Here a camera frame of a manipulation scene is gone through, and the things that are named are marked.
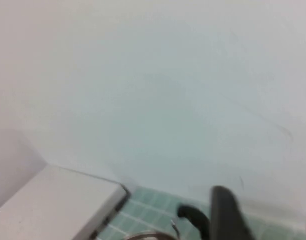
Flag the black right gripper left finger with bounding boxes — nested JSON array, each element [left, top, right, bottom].
[[211, 185, 255, 240]]

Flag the white box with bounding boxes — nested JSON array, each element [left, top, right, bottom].
[[0, 164, 131, 240]]

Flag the stainless steel pot black handles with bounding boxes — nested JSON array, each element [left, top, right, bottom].
[[122, 204, 211, 240]]

